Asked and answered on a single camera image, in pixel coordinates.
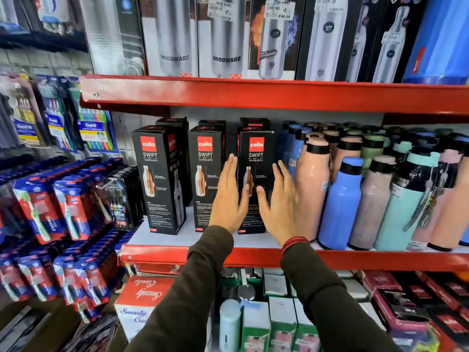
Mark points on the person's left thumb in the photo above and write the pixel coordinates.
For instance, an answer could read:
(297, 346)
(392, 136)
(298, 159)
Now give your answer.
(244, 199)

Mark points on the black toothbrush pack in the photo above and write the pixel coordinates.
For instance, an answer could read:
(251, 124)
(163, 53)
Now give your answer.
(122, 201)

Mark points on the blue cylindrical container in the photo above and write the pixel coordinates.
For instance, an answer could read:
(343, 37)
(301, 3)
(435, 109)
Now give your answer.
(439, 40)

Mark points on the blue toothbrush pack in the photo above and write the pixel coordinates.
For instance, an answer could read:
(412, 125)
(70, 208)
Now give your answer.
(56, 117)

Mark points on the person's right forearm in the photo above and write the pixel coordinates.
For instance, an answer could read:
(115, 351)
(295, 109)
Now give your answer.
(329, 304)

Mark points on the rows of red blue toothbrush packs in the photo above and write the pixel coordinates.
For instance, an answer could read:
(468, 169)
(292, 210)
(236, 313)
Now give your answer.
(44, 216)

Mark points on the person's right hand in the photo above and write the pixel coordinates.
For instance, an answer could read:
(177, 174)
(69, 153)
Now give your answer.
(284, 216)

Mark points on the white cylindrical bottle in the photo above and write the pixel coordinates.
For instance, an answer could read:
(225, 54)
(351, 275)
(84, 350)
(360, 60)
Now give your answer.
(230, 326)

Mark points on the group of pastel plastic bottles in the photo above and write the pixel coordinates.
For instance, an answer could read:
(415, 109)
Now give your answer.
(340, 205)

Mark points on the red metal shelf board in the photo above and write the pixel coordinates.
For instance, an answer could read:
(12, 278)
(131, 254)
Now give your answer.
(256, 95)
(366, 260)

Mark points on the pile of black packets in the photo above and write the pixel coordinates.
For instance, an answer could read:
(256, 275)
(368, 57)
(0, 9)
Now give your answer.
(84, 335)

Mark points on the black box with white bottle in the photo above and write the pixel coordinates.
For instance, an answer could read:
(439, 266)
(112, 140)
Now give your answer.
(392, 43)
(326, 43)

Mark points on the green toothbrush multipack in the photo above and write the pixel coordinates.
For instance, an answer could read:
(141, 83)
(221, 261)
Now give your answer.
(96, 130)

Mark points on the group of green white boxes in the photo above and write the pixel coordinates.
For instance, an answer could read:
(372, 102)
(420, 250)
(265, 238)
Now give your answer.
(282, 322)

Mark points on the group of black bottle boxes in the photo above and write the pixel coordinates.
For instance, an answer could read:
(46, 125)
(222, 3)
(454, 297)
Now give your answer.
(159, 179)

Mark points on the grey bottle box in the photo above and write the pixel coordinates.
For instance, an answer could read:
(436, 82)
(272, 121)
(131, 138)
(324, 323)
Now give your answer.
(106, 36)

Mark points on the white price sticker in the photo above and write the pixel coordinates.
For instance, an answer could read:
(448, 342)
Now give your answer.
(331, 3)
(220, 10)
(279, 10)

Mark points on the white steel bottle box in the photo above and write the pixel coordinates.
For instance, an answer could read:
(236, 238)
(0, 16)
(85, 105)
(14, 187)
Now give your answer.
(225, 43)
(172, 36)

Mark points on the red wrist bangle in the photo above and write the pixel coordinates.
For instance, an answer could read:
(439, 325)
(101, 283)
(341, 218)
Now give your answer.
(295, 242)

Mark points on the black flame print bottle box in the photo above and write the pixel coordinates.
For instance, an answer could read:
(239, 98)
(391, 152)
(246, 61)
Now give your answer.
(274, 47)

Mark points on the hanging blue white packets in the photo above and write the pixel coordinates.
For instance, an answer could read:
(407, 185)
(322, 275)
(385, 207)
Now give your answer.
(51, 10)

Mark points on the red white cardboard box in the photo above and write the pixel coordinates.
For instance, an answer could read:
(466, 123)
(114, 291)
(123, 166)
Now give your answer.
(141, 300)

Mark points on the person's left forearm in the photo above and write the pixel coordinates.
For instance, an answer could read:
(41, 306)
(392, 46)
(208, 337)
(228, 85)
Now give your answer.
(183, 300)

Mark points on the pile of maroon black boxes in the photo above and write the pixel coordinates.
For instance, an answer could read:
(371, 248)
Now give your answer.
(421, 307)

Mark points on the person's right thumb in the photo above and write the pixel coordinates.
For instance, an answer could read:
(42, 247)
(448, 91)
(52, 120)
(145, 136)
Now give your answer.
(263, 201)

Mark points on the person's left hand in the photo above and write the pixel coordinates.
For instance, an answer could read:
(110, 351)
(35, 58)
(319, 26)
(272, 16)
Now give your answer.
(225, 205)

